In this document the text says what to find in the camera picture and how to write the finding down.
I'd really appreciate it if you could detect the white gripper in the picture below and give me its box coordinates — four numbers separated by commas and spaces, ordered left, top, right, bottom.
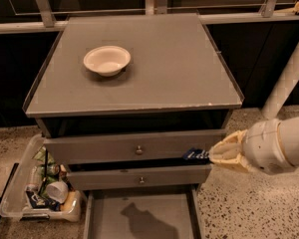
209, 119, 294, 174

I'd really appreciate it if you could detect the blue rxbar blueberry wrapper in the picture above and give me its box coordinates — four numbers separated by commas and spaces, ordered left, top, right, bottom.
182, 147, 209, 160

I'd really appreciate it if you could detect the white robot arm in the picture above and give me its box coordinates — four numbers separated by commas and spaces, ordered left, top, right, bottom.
209, 117, 299, 174

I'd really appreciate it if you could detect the grey middle drawer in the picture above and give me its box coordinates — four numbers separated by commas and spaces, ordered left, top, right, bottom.
67, 165, 211, 190

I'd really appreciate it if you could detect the grey top drawer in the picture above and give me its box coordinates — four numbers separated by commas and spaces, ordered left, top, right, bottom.
44, 129, 225, 165

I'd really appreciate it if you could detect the grey open bottom drawer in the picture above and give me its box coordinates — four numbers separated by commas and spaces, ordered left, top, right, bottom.
83, 185, 205, 239

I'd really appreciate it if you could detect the grey drawer cabinet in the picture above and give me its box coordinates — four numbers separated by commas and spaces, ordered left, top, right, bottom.
22, 13, 245, 193

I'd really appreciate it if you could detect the round metal top knob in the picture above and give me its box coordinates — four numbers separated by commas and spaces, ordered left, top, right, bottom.
135, 145, 144, 155

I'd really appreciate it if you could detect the white paper bowl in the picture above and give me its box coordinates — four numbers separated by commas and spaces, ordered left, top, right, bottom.
83, 46, 132, 77

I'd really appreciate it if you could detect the yellow sponge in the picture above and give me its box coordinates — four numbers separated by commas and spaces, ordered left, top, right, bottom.
60, 191, 76, 212

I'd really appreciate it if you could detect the white paper cup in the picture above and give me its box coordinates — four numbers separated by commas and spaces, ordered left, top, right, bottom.
46, 181, 69, 203

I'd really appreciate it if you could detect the drink can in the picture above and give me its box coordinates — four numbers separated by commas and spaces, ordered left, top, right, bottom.
40, 163, 60, 176

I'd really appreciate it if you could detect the green chip bag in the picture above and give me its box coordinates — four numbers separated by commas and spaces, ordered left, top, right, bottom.
33, 146, 55, 164

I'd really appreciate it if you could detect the clear plastic storage bin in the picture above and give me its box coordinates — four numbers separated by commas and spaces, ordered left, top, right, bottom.
0, 134, 81, 222

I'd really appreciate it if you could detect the blue snack packet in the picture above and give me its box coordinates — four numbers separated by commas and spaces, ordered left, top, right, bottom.
25, 191, 60, 211

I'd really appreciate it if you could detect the white diagonal post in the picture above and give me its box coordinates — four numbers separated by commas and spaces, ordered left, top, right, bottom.
261, 42, 299, 120

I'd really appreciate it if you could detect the metal railing frame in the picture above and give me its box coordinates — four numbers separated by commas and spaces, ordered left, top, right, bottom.
0, 0, 299, 34

